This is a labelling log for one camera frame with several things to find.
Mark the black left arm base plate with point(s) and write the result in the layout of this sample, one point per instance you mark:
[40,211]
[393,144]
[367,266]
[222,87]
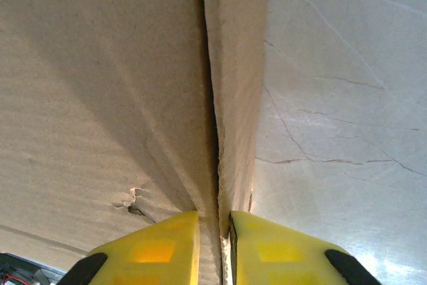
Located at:
[23,271]

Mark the brown cardboard box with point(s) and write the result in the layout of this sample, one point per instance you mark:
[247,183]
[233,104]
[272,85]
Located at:
[100,64]

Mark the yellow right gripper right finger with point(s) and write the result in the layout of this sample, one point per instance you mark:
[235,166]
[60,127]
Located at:
[283,255]

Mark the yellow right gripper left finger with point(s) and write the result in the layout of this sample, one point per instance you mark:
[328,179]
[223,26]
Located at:
[150,251]

